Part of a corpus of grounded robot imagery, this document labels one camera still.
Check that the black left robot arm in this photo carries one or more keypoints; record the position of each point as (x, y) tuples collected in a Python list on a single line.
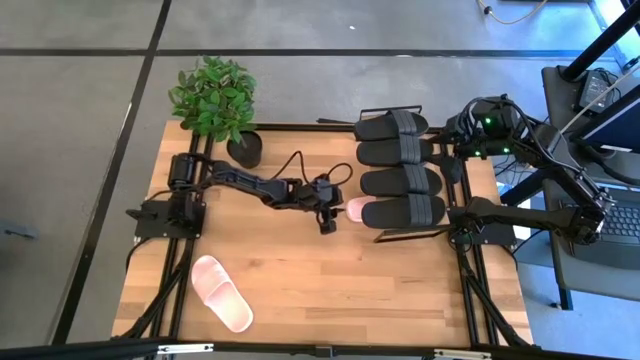
[(245, 184)]

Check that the pink rubber slide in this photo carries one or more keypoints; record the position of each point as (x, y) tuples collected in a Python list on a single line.
[(220, 295), (356, 210)]

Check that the black rubber slide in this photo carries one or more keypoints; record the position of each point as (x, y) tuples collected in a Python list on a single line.
[(400, 212), (395, 181), (385, 127), (390, 151)]

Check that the grey side desk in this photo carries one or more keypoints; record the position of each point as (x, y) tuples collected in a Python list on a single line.
[(590, 280)]

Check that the silver frame bracket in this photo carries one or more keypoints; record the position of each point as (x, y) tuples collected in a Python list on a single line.
[(185, 348), (462, 354)]

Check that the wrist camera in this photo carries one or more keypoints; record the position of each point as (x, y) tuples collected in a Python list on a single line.
[(327, 189), (492, 112)]

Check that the black slanted pole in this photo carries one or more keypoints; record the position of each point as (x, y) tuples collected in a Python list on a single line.
[(600, 42)]

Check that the black laptop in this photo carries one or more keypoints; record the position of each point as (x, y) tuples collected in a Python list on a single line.
[(625, 225)]

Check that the dark blue panel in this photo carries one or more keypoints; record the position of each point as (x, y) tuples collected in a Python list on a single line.
[(620, 125)]

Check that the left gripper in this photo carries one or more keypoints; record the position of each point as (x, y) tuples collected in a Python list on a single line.
[(300, 196)]

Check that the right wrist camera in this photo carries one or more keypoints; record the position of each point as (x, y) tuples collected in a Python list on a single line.
[(492, 112)]

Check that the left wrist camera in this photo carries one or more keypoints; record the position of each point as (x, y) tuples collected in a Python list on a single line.
[(327, 189)]

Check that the wooden shelf with black frame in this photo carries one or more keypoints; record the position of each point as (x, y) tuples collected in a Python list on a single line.
[(400, 235)]

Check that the black power adapter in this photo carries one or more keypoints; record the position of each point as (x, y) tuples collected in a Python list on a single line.
[(594, 90)]

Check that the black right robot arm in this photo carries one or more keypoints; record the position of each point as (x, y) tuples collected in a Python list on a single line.
[(530, 217)]

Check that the grey cart top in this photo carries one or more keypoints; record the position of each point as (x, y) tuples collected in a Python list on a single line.
[(560, 100)]

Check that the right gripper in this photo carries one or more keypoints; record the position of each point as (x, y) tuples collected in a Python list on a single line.
[(485, 144)]

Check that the dark grey floor fitting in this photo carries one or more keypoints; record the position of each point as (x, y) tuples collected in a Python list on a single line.
[(17, 231)]

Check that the green plant in black pot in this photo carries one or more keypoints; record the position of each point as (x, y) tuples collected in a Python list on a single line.
[(215, 95)]

